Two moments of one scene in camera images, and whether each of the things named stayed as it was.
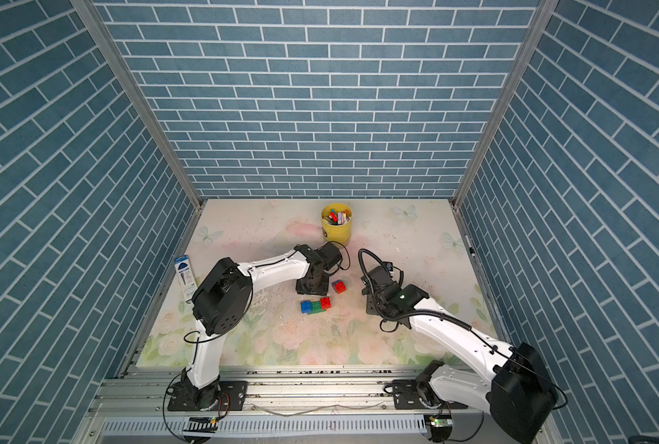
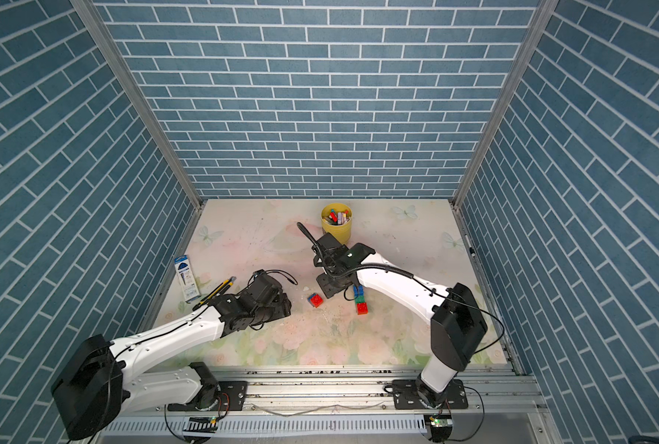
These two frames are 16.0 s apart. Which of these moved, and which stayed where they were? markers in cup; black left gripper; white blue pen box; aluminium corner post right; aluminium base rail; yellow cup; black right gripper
Moved: black right gripper; black left gripper
Stayed: yellow cup; markers in cup; aluminium base rail; white blue pen box; aluminium corner post right
